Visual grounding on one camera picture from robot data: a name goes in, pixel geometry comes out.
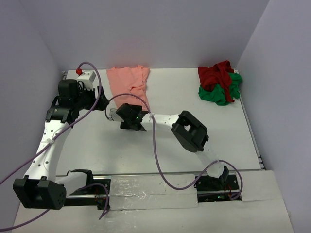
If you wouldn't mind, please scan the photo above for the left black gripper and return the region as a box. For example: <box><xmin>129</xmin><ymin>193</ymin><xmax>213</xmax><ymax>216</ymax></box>
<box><xmin>73</xmin><ymin>84</ymin><xmax>109</xmax><ymax>111</ymax></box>

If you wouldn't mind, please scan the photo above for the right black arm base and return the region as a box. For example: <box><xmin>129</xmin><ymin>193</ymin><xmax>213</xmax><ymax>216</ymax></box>
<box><xmin>194</xmin><ymin>174</ymin><xmax>240</xmax><ymax>203</ymax></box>

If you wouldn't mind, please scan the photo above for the green t shirt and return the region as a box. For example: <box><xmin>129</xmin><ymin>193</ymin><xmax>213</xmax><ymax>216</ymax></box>
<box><xmin>198</xmin><ymin>73</ymin><xmax>242</xmax><ymax>106</ymax></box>

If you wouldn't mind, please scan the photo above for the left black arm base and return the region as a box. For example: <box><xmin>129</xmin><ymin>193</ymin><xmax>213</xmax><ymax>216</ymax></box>
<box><xmin>64</xmin><ymin>185</ymin><xmax>107</xmax><ymax>210</ymax></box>

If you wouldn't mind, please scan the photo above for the white cardboard front panel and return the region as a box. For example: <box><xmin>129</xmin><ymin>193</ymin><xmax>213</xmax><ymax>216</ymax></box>
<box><xmin>9</xmin><ymin>170</ymin><xmax>299</xmax><ymax>233</ymax></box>

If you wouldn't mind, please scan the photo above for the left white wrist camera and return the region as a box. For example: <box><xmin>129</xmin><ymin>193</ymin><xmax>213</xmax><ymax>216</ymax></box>
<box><xmin>76</xmin><ymin>68</ymin><xmax>96</xmax><ymax>91</ymax></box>

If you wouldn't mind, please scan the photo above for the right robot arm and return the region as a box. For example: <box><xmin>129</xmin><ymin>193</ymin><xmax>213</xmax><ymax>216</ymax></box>
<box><xmin>109</xmin><ymin>103</ymin><xmax>229</xmax><ymax>190</ymax></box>

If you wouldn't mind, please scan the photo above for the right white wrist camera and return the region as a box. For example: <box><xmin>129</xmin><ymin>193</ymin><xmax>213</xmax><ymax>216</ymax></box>
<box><xmin>108</xmin><ymin>108</ymin><xmax>123</xmax><ymax>122</ymax></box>

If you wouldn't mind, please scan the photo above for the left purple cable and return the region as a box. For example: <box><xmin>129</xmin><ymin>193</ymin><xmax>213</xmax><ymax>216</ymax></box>
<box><xmin>0</xmin><ymin>62</ymin><xmax>111</xmax><ymax>231</ymax></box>

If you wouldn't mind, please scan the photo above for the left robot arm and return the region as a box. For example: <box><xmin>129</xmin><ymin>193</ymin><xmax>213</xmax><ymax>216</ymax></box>
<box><xmin>13</xmin><ymin>78</ymin><xmax>107</xmax><ymax>210</ymax></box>

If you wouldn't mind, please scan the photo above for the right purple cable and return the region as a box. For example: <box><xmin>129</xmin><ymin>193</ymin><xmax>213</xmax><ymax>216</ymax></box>
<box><xmin>104</xmin><ymin>93</ymin><xmax>243</xmax><ymax>200</ymax></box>

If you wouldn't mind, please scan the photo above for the salmon pink t shirt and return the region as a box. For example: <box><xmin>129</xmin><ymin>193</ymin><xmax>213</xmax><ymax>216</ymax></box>
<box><xmin>106</xmin><ymin>65</ymin><xmax>150</xmax><ymax>111</ymax></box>

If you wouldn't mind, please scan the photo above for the red t shirt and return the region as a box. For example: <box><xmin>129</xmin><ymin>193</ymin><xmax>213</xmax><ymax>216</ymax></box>
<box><xmin>198</xmin><ymin>60</ymin><xmax>234</xmax><ymax>102</ymax></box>

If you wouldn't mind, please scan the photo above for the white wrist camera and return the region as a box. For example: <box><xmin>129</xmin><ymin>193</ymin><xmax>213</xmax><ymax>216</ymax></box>
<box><xmin>76</xmin><ymin>68</ymin><xmax>96</xmax><ymax>91</ymax></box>
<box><xmin>108</xmin><ymin>108</ymin><xmax>123</xmax><ymax>122</ymax></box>

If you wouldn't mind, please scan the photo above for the purple cable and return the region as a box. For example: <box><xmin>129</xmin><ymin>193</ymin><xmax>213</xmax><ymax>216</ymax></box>
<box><xmin>0</xmin><ymin>62</ymin><xmax>111</xmax><ymax>231</ymax></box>
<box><xmin>104</xmin><ymin>93</ymin><xmax>243</xmax><ymax>200</ymax></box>

